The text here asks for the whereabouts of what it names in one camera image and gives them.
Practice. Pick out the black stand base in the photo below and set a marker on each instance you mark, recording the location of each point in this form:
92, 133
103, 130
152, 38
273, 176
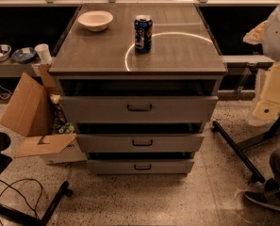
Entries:
238, 148
26, 220

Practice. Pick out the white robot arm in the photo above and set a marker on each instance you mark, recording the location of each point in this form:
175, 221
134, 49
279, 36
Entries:
266, 104

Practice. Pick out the grey bottom drawer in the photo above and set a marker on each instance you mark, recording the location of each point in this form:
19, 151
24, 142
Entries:
146, 166

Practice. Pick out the white bowl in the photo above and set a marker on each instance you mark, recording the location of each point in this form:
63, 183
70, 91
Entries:
95, 21

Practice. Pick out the open cardboard box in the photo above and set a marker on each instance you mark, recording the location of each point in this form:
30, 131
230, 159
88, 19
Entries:
30, 114

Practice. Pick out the grey drawer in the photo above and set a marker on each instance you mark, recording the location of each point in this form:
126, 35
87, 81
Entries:
139, 143
132, 109
146, 166

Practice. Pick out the grey drawer cabinet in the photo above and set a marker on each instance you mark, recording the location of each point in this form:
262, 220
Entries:
183, 61

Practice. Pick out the grey top drawer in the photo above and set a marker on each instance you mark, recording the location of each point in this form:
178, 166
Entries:
132, 109

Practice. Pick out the white paper cup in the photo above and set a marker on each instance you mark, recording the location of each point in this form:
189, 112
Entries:
43, 52

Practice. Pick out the blue soda can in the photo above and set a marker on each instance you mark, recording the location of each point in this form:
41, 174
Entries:
143, 25

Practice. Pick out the black stand base right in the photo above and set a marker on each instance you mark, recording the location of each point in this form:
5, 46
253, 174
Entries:
238, 148

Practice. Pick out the snack bags in box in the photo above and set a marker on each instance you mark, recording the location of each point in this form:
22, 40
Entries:
60, 124

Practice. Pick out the blue patterned bowl right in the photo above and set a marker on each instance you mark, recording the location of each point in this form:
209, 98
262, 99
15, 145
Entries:
24, 55

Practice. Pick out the black stand base left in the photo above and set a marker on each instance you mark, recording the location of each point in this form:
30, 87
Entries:
26, 220

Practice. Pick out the dark shoe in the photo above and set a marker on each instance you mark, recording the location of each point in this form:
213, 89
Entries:
270, 199

